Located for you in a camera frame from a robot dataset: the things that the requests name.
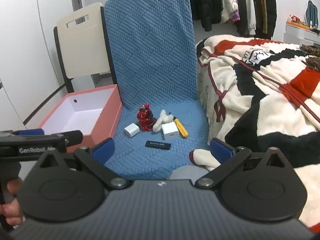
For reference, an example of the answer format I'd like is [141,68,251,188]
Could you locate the person's left hand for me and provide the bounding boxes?
[0,177,24,227]

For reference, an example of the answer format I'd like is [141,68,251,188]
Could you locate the yellow utility knife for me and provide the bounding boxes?
[174,117,189,138]

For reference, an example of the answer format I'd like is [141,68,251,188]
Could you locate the white hanging shirt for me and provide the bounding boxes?
[243,0,257,28]

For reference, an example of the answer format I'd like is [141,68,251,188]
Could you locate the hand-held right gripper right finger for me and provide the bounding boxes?
[195,138,288,189]

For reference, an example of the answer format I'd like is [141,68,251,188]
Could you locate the red white black blanket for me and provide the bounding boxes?
[197,35,320,230]

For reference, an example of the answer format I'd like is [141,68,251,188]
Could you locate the black hanging garment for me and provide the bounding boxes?
[235,0,257,37]

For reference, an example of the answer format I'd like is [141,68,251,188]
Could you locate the white fluffy plush toy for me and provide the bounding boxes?
[152,109,174,132]

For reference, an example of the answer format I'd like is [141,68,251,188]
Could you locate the black puffer coat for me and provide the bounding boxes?
[185,0,223,32]

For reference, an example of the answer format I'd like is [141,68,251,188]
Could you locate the red black figurine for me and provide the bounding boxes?
[137,102,156,132]

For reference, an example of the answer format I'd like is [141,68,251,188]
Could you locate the black rectangular stick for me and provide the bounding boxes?
[145,140,172,150]

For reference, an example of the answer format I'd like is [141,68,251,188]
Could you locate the large white charger cube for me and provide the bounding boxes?
[161,122,180,140]

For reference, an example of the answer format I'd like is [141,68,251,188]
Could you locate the small white charger cube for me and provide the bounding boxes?
[124,123,140,138]

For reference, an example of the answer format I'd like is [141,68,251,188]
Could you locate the white cabinet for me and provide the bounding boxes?
[283,22,320,47]

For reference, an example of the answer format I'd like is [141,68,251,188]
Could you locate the brown patterned garment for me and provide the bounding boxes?
[252,0,267,34]

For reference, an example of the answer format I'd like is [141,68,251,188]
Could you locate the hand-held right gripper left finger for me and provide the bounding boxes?
[37,138,132,191]

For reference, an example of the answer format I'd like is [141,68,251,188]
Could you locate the brown furry cloth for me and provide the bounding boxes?
[300,44,320,72]

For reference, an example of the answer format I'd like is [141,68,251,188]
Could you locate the blue textured cushion mat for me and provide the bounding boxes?
[104,0,213,180]

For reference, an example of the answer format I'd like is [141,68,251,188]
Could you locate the white sock red cuff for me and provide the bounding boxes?
[189,149,222,172]

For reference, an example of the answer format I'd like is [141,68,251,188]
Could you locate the floral lace bed sheet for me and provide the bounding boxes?
[197,62,218,145]

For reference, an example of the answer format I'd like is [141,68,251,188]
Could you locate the teal ornament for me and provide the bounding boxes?
[306,0,319,28]

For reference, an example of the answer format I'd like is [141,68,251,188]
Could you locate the long black coat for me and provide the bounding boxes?
[261,0,277,40]

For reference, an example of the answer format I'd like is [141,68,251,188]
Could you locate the beige folding chair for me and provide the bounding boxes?
[54,2,118,93]

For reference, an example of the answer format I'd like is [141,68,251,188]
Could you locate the pink cardboard box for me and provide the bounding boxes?
[37,84,123,153]

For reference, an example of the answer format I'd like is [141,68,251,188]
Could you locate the white patterned jacket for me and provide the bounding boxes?
[220,0,241,25]

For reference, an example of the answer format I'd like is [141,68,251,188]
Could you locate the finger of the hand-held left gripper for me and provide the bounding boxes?
[0,128,45,137]
[59,130,83,146]

